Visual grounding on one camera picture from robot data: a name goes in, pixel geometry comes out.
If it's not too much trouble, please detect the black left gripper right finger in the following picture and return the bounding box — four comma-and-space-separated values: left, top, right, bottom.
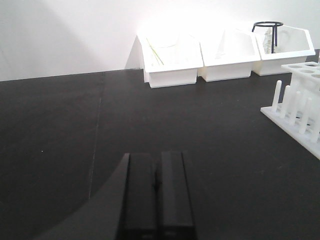
157, 151, 196, 240

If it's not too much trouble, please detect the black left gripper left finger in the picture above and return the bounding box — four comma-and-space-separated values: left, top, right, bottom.
119, 153, 158, 240

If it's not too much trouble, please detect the white test tube rack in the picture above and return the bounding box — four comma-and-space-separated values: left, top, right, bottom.
260, 62, 320, 158

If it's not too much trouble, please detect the left white storage bin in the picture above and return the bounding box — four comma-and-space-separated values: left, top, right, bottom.
137, 32, 204, 89

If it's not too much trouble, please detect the white storage bin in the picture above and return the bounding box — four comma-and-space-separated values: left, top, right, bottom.
252, 25, 316, 76
137, 32, 204, 89
198, 28, 261, 82

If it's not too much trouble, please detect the middle white storage bin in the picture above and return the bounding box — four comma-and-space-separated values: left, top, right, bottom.
198, 28, 261, 82

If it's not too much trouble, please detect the clear beaker with yellow stirrer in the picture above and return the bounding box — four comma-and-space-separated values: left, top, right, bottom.
146, 32, 180, 66

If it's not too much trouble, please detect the right white storage bin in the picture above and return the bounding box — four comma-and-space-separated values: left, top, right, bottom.
252, 25, 316, 76

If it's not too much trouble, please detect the black wire tripod stand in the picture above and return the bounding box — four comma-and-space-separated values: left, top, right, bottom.
251, 21, 284, 54

